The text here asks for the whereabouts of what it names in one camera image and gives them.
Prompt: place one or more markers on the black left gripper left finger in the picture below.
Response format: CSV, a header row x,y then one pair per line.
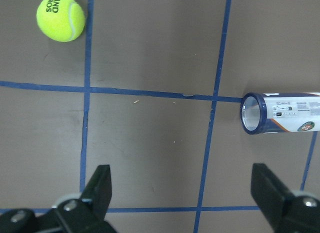
x,y
94,199

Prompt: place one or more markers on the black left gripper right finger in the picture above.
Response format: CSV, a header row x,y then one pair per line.
x,y
286,211

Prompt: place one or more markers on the Roland Garros tennis ball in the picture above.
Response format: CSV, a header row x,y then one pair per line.
x,y
60,20

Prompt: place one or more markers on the white tennis ball can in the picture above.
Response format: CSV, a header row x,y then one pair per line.
x,y
263,113

